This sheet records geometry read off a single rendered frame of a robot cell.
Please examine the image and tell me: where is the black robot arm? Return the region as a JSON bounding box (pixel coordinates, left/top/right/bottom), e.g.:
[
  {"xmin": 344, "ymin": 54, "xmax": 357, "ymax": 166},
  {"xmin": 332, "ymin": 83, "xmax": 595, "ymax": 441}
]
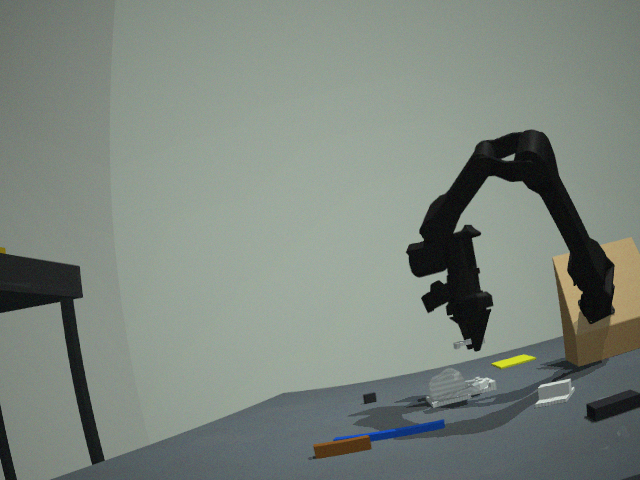
[{"xmin": 406, "ymin": 129, "xmax": 615, "ymax": 324}]

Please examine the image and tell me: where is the blue long flat bar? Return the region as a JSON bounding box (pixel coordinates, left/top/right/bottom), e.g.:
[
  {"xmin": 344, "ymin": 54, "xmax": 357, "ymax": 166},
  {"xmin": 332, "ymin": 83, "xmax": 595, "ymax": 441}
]
[{"xmin": 333, "ymin": 419, "xmax": 445, "ymax": 442}]

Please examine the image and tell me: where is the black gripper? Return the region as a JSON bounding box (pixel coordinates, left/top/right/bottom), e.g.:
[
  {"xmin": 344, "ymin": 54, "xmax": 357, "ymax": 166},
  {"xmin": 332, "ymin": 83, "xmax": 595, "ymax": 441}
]
[{"xmin": 446, "ymin": 263, "xmax": 494, "ymax": 351}]

